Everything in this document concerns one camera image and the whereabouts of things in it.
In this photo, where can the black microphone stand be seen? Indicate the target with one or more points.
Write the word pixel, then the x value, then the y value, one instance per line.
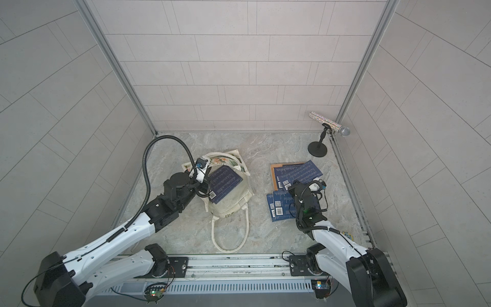
pixel 318 148

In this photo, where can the brown black book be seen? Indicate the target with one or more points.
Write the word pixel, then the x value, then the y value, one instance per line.
pixel 281 169

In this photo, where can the small yellow toy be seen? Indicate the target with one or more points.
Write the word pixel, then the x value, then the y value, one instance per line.
pixel 347 235

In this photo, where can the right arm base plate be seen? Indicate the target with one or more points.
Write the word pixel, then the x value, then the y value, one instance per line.
pixel 301 265

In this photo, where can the stack of dark blue books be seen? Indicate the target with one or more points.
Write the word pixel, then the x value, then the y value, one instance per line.
pixel 222 182

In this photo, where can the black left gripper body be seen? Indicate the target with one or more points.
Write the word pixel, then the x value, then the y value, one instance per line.
pixel 203 187

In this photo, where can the white ventilation grille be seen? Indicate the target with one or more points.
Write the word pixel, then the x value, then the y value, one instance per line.
pixel 239 287

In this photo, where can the right circuit board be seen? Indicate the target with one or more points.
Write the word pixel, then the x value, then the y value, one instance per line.
pixel 322 288

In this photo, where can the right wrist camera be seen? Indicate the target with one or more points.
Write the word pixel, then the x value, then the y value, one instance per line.
pixel 317 185

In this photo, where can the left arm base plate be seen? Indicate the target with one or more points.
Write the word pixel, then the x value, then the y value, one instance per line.
pixel 177 267

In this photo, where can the glittery microphone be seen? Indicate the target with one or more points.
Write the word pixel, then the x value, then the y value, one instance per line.
pixel 337 128

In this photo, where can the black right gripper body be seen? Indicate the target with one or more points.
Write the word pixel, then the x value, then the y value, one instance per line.
pixel 293 192

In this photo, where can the left circuit board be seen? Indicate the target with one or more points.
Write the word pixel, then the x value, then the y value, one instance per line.
pixel 153 293

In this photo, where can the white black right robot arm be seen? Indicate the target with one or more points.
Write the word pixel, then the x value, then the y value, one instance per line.
pixel 365 272

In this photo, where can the circuit board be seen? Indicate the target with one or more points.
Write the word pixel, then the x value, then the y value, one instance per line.
pixel 322 288
pixel 153 293

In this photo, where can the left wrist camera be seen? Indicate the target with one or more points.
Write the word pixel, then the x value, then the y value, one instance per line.
pixel 203 168

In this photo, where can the floral canvas tote bag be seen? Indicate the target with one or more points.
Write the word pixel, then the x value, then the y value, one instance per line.
pixel 235 201

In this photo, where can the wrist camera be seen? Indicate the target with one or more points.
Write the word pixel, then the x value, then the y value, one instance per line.
pixel 317 185
pixel 203 168

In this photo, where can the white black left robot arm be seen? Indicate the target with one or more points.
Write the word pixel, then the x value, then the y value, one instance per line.
pixel 53 285

